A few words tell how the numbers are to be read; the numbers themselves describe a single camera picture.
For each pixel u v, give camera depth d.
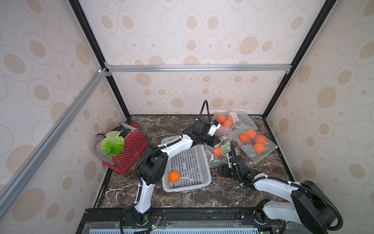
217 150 0.89
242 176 0.67
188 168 0.90
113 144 0.78
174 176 0.82
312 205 0.42
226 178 0.85
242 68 1.82
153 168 0.51
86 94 0.72
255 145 0.99
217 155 0.92
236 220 0.73
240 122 1.13
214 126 0.80
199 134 0.71
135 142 0.88
